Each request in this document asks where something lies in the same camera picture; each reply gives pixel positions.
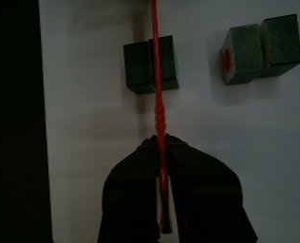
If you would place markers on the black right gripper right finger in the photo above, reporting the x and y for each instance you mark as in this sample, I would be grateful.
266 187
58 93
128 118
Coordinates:
207 196

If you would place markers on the dark green toy sushi piece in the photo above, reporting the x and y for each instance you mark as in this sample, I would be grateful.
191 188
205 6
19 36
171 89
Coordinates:
168 63
138 68
283 41

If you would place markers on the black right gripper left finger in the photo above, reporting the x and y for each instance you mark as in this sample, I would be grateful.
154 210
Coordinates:
128 196

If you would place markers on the red plastic toy knife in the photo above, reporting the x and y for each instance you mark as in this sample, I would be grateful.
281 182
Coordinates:
159 107

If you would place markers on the white cutting board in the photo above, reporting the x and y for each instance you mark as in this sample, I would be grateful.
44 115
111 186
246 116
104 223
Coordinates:
241 133

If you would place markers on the toy sushi piece red centre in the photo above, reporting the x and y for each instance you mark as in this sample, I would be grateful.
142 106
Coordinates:
243 53

